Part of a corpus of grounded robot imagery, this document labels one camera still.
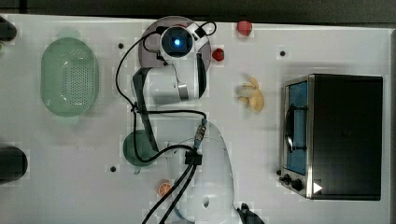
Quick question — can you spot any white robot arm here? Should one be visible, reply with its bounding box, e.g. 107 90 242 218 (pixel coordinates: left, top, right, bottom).
131 20 241 224

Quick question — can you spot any grey round plate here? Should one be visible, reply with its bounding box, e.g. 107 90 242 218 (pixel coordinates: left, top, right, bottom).
138 16 212 70

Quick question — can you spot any red strawberry toy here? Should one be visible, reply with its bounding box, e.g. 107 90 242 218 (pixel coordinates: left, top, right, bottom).
212 49 224 62

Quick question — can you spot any green measuring cup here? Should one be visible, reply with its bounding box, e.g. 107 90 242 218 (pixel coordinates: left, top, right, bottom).
122 130 157 175

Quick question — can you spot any orange slice toy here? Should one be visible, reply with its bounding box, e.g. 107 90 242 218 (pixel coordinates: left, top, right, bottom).
157 180 172 197

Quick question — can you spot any pink strawberry toy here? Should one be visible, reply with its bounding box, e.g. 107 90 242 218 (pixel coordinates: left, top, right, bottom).
236 21 252 36

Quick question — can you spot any green oval colander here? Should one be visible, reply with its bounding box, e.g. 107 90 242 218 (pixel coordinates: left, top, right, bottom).
40 29 99 125

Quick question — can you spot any silver toaster oven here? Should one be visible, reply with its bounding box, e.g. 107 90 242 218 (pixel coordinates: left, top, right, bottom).
276 74 383 201

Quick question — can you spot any black cylindrical container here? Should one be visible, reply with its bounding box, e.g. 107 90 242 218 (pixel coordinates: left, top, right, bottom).
0 146 28 185

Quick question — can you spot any black object at edge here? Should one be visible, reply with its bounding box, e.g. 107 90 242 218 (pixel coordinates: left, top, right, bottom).
0 17 18 41

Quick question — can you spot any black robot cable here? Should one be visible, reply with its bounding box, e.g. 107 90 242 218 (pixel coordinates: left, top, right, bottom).
115 21 218 224

